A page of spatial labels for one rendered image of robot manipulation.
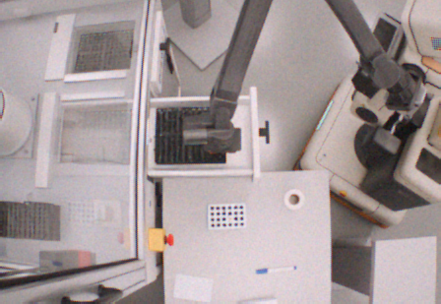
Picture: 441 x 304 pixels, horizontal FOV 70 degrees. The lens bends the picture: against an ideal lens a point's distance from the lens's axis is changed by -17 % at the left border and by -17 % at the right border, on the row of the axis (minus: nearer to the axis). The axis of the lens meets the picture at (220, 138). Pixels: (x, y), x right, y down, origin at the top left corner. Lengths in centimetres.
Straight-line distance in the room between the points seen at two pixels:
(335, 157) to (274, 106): 53
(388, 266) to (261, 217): 52
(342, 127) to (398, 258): 81
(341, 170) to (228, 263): 84
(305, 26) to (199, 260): 170
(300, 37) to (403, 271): 159
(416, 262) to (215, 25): 177
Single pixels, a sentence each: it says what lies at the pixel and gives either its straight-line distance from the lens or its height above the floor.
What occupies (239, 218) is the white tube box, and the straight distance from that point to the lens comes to 123.
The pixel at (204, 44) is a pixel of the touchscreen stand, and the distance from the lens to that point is 229.
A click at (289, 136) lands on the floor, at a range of 213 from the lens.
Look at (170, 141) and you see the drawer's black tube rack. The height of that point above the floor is 90.
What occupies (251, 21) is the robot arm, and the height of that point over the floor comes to 136.
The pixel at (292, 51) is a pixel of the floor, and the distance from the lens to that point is 234.
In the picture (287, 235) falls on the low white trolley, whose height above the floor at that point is 76.
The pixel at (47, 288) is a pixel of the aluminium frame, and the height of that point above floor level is 158.
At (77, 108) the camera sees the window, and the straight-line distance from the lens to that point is 65.
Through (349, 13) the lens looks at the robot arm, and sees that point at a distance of 85.
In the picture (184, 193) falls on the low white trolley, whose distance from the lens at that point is 128.
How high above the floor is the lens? 203
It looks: 75 degrees down
